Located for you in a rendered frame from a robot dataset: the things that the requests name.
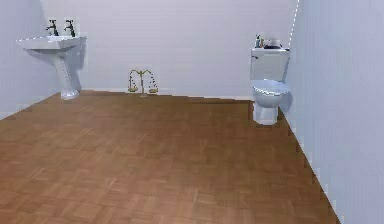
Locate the white bowl with dark base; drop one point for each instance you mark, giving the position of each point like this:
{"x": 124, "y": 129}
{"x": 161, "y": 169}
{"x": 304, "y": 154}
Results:
{"x": 274, "y": 43}

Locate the white pedestal sink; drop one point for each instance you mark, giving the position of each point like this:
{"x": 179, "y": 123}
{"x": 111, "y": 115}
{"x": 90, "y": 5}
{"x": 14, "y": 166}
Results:
{"x": 53, "y": 44}

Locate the brass balance scale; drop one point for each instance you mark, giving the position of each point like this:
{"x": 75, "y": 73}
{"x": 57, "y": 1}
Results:
{"x": 142, "y": 82}

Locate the small grey bottle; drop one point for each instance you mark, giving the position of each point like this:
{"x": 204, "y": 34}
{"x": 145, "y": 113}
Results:
{"x": 258, "y": 41}

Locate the black sink tap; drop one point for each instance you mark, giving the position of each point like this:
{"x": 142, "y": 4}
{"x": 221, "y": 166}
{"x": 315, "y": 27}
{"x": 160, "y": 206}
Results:
{"x": 70, "y": 28}
{"x": 53, "y": 28}

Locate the white toilet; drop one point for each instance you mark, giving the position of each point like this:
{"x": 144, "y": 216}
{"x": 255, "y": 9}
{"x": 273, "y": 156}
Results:
{"x": 268, "y": 86}

